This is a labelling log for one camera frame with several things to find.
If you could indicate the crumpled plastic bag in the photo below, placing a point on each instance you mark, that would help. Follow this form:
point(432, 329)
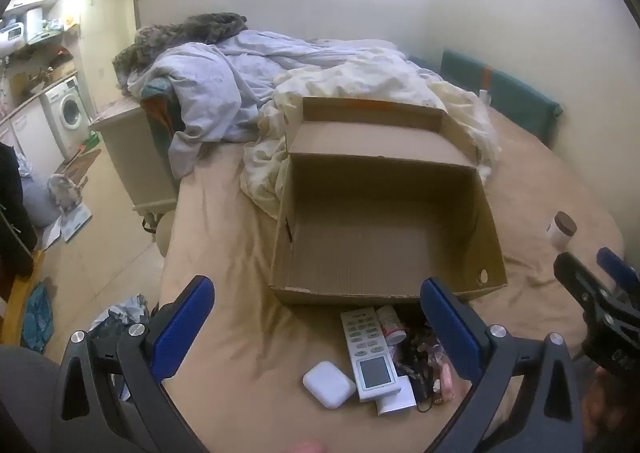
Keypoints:
point(120, 315)

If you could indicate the teal orange garment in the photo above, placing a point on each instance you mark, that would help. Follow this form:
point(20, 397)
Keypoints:
point(157, 108)

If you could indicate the white jar brown lid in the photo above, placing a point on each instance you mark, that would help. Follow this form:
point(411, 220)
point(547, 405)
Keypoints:
point(561, 233)

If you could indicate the cream printed duvet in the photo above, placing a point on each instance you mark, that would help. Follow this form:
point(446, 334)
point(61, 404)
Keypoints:
point(380, 78)

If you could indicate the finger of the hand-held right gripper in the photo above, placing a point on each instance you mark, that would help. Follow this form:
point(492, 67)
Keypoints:
point(612, 263)
point(575, 275)

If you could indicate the wooden chair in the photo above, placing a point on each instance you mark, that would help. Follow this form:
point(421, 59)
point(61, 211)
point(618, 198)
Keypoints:
point(22, 293)

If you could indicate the white earbuds case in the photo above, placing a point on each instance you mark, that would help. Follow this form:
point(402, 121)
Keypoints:
point(329, 385)

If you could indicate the small white bottle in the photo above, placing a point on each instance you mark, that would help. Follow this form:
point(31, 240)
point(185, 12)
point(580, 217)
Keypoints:
point(485, 97)

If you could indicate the teal cloth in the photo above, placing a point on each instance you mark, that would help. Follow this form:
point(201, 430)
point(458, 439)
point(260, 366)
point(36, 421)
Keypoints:
point(37, 318)

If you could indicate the teal padded headboard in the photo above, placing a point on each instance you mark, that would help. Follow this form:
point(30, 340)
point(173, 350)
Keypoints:
point(500, 88)

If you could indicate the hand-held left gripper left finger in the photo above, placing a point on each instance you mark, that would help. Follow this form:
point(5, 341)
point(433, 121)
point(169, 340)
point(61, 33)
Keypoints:
point(185, 328)

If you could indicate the book on floor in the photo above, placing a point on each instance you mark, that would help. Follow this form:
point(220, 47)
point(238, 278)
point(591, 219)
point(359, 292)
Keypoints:
point(75, 223)

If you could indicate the light blue bag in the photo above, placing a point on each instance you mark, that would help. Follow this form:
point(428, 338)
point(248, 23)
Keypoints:
point(40, 203)

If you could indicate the white kitchen cabinet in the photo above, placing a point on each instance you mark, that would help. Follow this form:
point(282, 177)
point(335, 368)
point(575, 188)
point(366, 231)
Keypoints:
point(30, 133)

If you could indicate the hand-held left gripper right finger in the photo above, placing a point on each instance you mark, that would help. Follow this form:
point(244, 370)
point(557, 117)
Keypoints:
point(450, 328)

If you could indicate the white charger plug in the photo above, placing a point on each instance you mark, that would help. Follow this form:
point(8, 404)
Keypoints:
point(397, 403)

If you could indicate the white bottle pink label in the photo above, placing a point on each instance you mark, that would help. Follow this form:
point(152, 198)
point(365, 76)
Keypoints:
point(391, 325)

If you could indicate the camouflage fur blanket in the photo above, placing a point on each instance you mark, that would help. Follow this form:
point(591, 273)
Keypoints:
point(200, 25)

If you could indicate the white washing machine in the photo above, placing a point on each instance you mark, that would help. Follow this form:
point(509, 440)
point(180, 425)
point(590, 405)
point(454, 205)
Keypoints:
point(67, 108)

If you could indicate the grey patterned bag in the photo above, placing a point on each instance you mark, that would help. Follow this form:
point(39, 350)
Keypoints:
point(65, 190)

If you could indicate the pink perfume bottle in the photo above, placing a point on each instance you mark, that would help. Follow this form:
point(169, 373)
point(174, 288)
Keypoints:
point(445, 383)

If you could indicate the person's grey trouser leg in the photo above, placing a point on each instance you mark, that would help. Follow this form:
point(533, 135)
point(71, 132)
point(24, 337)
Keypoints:
point(25, 398)

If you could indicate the black jacket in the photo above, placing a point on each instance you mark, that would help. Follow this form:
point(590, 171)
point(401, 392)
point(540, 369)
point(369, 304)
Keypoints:
point(12, 213)

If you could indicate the cardboard box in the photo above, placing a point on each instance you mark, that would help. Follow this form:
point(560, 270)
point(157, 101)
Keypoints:
point(380, 233)

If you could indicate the white remote control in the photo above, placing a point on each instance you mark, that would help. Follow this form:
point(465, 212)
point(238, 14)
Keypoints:
point(367, 353)

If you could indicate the white dresser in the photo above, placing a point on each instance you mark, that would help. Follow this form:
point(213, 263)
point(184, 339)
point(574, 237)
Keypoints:
point(135, 158)

